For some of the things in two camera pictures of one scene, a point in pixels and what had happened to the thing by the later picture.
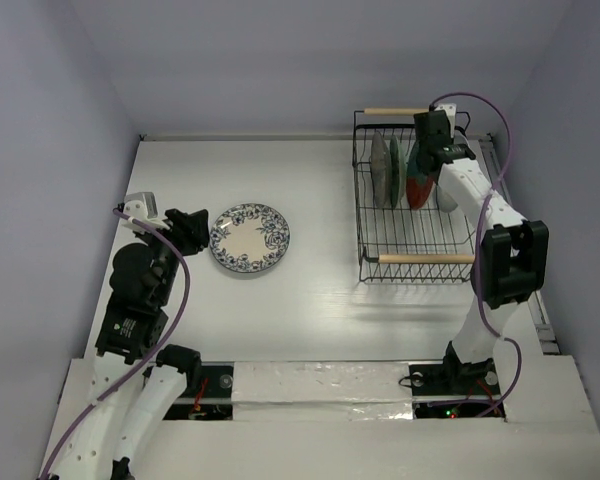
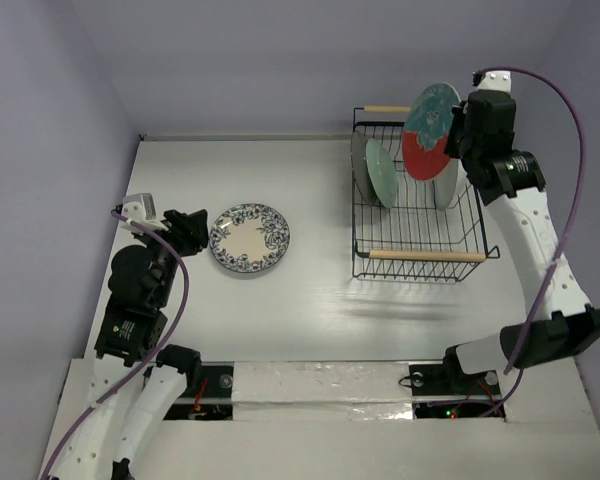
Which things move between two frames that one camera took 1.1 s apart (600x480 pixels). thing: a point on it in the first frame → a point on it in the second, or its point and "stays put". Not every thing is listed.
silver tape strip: x=313 y=391 stays put
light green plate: x=399 y=171 → x=382 y=171
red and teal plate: x=419 y=187 → x=426 y=130
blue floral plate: x=249 y=237 stays put
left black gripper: x=191 y=228 stays put
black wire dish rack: x=404 y=233 stays put
